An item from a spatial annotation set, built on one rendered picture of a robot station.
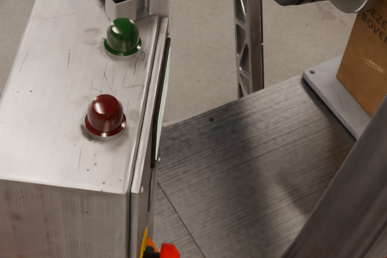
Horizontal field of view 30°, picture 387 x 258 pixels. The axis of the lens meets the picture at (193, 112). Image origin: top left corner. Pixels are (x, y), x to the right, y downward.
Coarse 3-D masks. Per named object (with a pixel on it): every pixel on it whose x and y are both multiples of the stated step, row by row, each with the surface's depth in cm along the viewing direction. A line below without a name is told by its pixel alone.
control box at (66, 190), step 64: (64, 0) 53; (64, 64) 49; (128, 64) 49; (0, 128) 45; (64, 128) 45; (128, 128) 46; (0, 192) 44; (64, 192) 43; (128, 192) 43; (0, 256) 50; (64, 256) 49; (128, 256) 50
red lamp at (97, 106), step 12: (108, 96) 45; (96, 108) 44; (108, 108) 44; (120, 108) 44; (96, 120) 44; (108, 120) 44; (120, 120) 45; (96, 132) 45; (108, 132) 45; (120, 132) 45
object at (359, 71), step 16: (384, 0) 117; (368, 16) 122; (384, 16) 118; (352, 32) 127; (368, 32) 123; (384, 32) 119; (352, 48) 129; (368, 48) 125; (384, 48) 121; (352, 64) 130; (368, 64) 126; (384, 64) 122; (352, 80) 132; (368, 80) 128; (384, 80) 124; (352, 96) 134; (368, 96) 129; (384, 96) 125; (368, 112) 131
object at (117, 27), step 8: (112, 24) 49; (120, 24) 49; (128, 24) 49; (112, 32) 48; (120, 32) 48; (128, 32) 48; (136, 32) 49; (104, 40) 50; (112, 40) 49; (120, 40) 48; (128, 40) 48; (136, 40) 49; (104, 48) 50; (112, 48) 49; (120, 48) 49; (128, 48) 49; (136, 48) 50; (112, 56) 49; (120, 56) 49; (128, 56) 49; (136, 56) 50
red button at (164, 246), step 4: (164, 244) 56; (168, 244) 56; (172, 244) 56; (164, 248) 55; (168, 248) 55; (172, 248) 56; (176, 248) 56; (144, 252) 56; (148, 252) 56; (152, 252) 56; (156, 252) 56; (160, 252) 55; (164, 252) 55; (168, 252) 55; (172, 252) 55; (176, 252) 56; (144, 256) 56; (148, 256) 56; (152, 256) 56; (156, 256) 56; (160, 256) 55; (164, 256) 55; (168, 256) 55; (172, 256) 55; (176, 256) 55
